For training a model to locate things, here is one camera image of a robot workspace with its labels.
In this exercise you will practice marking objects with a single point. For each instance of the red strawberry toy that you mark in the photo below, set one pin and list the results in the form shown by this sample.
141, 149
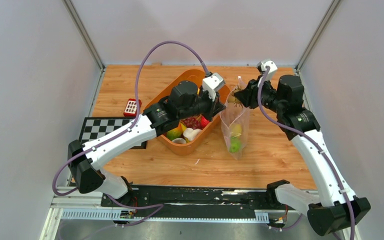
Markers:
203, 122

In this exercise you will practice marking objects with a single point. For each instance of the orange plastic basket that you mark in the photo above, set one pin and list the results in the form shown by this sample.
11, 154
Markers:
196, 76

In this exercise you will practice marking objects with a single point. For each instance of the orange green mango toy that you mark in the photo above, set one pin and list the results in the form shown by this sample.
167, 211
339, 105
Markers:
174, 133

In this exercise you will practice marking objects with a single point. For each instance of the small yellow fruit toy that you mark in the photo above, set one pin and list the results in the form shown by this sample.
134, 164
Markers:
183, 127

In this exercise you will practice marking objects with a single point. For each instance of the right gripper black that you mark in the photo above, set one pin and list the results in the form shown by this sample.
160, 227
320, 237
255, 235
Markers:
248, 95

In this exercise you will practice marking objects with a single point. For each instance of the white garlic toy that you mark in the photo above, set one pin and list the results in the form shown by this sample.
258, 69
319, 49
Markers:
179, 140

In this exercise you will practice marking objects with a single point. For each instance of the purple grapes toy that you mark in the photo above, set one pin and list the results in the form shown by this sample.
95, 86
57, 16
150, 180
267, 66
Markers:
192, 123

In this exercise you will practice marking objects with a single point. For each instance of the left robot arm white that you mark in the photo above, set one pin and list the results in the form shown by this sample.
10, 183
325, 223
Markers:
87, 160

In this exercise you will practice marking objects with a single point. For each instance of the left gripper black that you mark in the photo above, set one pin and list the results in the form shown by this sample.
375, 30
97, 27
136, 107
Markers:
215, 107

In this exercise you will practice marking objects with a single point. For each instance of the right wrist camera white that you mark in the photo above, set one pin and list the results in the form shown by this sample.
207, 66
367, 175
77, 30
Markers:
267, 69

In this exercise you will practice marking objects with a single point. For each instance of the white mushroom toy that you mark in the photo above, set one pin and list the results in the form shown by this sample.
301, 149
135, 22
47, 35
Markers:
190, 134

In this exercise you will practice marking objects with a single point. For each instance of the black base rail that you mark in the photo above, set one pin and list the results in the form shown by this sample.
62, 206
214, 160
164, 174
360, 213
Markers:
206, 203

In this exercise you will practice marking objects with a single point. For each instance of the red white block toy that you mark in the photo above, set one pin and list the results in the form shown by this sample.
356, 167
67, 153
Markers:
131, 108

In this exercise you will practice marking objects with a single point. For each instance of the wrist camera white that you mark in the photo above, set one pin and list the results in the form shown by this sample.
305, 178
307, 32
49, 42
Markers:
267, 69
213, 84

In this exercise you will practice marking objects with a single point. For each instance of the green apple toy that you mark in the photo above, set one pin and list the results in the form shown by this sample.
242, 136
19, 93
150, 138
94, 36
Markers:
235, 145

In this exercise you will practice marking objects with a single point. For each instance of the checkerboard calibration board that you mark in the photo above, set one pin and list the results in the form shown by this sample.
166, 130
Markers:
97, 127

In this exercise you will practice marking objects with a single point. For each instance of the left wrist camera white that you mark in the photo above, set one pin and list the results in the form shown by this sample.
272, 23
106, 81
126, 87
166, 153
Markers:
213, 84

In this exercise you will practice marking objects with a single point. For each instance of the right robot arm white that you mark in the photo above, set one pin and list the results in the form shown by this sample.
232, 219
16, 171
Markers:
336, 206

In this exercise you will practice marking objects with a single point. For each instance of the brown longan cluster toy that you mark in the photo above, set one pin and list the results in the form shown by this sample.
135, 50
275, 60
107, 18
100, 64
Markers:
232, 99

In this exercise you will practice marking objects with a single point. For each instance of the yellow pear toy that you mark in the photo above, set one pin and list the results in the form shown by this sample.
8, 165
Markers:
236, 130

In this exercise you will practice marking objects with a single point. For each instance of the clear zip top bag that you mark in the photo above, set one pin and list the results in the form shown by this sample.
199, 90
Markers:
235, 121

